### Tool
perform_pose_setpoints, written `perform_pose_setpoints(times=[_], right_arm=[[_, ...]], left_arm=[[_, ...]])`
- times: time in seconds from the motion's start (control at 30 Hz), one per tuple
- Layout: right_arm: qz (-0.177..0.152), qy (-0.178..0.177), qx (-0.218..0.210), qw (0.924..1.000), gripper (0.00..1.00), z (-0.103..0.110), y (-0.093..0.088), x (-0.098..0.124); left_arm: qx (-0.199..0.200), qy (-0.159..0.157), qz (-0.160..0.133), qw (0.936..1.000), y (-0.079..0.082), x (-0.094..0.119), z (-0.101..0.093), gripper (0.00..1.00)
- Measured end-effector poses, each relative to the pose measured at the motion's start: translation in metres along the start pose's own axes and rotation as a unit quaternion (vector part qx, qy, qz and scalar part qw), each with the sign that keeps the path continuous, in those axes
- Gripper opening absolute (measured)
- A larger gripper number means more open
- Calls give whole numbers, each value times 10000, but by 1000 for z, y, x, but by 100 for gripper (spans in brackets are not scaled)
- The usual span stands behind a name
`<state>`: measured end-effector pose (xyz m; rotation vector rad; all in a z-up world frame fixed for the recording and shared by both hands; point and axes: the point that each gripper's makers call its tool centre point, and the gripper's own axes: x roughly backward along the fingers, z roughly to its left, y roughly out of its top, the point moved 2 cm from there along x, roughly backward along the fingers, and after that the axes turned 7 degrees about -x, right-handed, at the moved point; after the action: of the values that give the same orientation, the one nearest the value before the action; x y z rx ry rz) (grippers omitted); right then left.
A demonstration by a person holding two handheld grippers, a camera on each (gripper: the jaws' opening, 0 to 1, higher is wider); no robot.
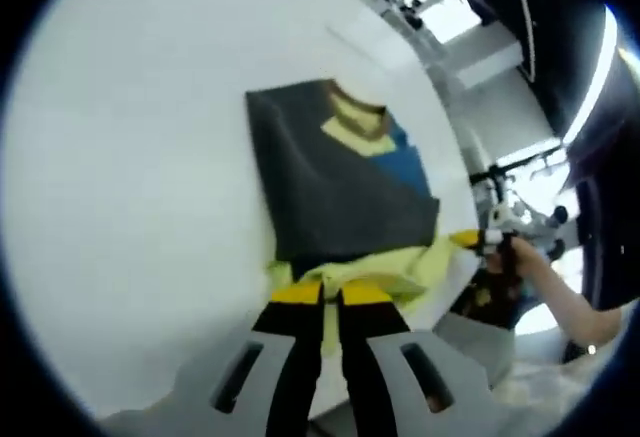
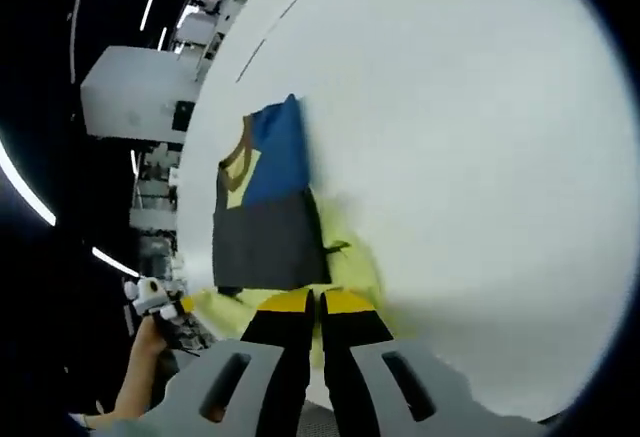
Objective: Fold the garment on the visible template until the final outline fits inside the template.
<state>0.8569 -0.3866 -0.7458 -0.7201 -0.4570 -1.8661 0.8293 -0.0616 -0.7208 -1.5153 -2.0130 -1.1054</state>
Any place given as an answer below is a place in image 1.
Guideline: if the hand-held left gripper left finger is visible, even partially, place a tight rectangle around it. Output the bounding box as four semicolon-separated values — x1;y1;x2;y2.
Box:
102;279;330;437

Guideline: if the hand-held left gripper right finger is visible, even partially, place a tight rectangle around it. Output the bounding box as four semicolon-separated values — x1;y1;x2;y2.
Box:
335;286;551;437

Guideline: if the yellow blue grey garment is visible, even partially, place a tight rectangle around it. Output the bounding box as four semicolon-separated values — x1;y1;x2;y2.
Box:
244;78;471;358

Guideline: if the person's right hand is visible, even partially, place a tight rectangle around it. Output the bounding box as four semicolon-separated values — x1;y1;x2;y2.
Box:
487;234;541;279

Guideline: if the black metal stand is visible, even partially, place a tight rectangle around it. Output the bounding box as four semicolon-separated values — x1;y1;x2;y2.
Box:
469;144;569;188

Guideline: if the dark printed cloth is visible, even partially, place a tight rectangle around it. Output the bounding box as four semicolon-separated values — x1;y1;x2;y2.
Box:
448;266;526;331

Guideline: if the grey mesh office chair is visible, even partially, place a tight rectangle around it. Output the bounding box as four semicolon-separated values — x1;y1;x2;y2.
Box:
433;314;516;391

